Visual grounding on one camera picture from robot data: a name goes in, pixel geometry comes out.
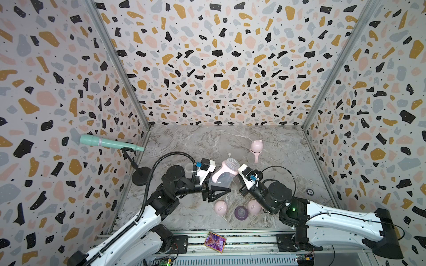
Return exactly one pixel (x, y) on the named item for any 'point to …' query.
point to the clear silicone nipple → (241, 200)
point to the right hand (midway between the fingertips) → (239, 168)
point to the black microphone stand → (141, 175)
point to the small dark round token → (310, 192)
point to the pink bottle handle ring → (256, 156)
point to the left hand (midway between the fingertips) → (229, 182)
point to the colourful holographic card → (215, 241)
